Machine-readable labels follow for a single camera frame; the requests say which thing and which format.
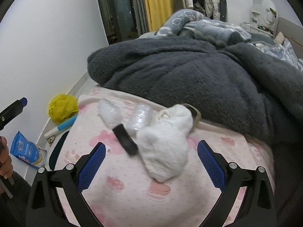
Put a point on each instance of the white vanity mirror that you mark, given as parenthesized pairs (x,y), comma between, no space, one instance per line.
(268,10)

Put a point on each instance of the white vanity table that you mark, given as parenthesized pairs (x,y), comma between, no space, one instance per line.
(259,24)

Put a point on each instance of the bubble wrap roll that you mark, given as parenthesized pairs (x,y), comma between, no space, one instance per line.
(140,118)

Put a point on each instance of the blue snack bag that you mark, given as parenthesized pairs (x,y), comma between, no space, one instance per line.
(27,151)

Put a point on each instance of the glass balcony door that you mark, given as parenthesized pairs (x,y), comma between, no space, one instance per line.
(119,20)

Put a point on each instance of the yellow plastic bag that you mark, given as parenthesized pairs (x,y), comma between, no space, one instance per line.
(62,107)

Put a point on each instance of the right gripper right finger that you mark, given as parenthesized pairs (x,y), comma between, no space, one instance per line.
(257,207)

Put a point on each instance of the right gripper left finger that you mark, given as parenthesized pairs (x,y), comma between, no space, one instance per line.
(44,207)

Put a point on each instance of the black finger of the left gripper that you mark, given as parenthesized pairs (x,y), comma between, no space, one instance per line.
(12,111)

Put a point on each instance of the yellow curtain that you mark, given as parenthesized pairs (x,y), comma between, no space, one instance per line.
(157,12)

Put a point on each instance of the person's left hand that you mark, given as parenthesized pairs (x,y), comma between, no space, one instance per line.
(6,161)

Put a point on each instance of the white fluffy sock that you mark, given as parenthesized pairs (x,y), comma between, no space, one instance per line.
(163,146)

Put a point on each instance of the black band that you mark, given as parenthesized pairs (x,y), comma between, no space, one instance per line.
(125,140)

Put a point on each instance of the dark grey fleece blanket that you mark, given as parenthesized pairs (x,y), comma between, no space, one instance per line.
(238,86)

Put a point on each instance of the pink patterned blanket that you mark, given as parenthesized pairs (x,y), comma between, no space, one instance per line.
(123,194)

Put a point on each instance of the blue shark plush toy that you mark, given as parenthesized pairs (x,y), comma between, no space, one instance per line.
(62,126)

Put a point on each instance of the grey bed headboard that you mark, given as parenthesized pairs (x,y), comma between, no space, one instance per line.
(292,32)

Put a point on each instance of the blue patterned quilt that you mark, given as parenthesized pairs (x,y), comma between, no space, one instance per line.
(193,24)

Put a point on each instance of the bubble wrap piece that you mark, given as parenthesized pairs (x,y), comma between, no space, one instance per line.
(110,113)

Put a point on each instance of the grey curtain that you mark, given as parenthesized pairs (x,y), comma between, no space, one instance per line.
(141,17)

